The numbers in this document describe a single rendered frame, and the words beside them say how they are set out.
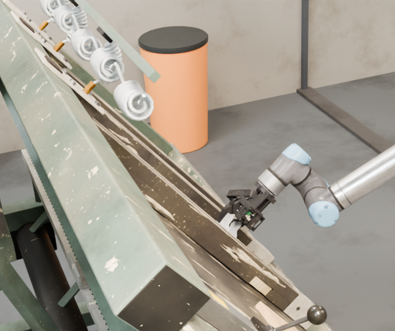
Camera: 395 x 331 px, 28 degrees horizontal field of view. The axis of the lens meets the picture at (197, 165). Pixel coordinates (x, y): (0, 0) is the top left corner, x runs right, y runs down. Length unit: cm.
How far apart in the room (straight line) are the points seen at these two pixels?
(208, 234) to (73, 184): 85
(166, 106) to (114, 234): 412
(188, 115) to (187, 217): 325
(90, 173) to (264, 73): 488
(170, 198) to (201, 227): 14
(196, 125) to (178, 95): 28
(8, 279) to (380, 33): 482
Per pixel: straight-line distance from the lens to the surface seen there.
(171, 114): 523
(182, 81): 513
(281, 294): 231
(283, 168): 223
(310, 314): 149
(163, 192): 197
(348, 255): 432
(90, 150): 131
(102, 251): 112
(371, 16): 641
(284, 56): 612
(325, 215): 216
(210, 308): 142
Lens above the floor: 245
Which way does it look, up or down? 28 degrees down
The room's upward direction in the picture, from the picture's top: 4 degrees counter-clockwise
